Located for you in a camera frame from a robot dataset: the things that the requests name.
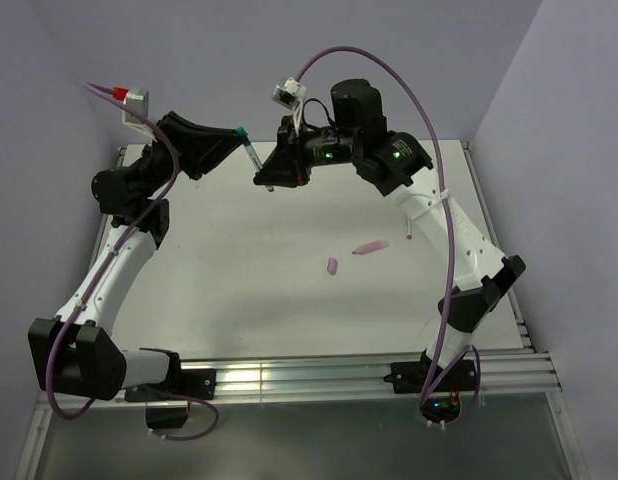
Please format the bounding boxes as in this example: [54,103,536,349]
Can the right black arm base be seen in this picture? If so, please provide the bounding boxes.
[388,359,480,401]

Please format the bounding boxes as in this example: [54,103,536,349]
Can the white thin pen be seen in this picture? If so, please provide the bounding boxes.
[405,216,413,240]

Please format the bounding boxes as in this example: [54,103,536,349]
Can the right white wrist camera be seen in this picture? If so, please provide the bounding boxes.
[272,77,307,134]

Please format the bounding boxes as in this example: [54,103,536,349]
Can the purple cable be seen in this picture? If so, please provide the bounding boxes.
[294,46,482,428]
[45,82,222,442]

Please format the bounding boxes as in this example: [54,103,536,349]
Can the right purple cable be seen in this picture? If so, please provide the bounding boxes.
[294,46,482,428]

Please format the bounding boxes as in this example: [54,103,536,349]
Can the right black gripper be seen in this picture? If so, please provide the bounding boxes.
[253,113,361,187]

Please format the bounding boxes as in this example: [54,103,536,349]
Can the aluminium rail frame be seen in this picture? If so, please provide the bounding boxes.
[17,150,590,479]

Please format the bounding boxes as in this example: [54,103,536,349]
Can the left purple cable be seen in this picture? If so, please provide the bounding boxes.
[45,82,222,442]

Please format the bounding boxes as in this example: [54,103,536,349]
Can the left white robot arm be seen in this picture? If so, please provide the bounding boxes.
[28,112,246,404]

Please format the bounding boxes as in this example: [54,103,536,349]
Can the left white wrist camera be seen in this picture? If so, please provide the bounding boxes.
[113,86,153,137]

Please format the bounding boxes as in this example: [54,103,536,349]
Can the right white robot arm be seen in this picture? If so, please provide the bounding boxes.
[254,78,526,390]

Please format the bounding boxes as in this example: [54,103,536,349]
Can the pink highlighter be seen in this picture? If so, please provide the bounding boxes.
[352,240,389,255]

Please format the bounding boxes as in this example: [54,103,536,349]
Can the purple marker cap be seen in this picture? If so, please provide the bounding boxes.
[327,257,338,275]

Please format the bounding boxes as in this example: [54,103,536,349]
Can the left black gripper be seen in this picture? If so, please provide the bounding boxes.
[133,112,247,199]

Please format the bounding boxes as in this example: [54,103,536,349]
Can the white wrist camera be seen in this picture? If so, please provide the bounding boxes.
[113,86,153,137]
[272,77,307,134]

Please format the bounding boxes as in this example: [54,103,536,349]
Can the teal thin pen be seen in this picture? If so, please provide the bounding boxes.
[244,141,263,172]

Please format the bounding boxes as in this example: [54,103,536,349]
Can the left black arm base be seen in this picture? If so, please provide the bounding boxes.
[141,368,220,432]

